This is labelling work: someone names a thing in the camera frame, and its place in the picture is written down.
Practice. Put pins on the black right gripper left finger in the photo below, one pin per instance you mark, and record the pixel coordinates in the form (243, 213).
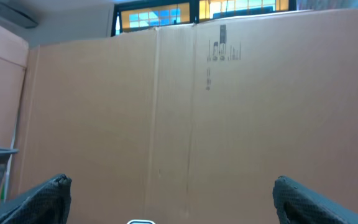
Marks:
(47, 203)

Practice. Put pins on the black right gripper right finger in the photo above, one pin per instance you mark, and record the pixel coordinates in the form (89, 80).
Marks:
(296, 204)

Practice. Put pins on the brown cardboard panel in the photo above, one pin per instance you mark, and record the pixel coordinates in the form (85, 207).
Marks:
(187, 124)

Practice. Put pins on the white barcode scanner stand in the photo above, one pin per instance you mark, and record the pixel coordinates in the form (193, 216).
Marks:
(137, 221)

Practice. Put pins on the grey air conditioner unit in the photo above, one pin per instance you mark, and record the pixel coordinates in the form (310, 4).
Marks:
(16, 13)

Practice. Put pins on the black framed window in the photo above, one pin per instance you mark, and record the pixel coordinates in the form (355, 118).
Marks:
(140, 15)

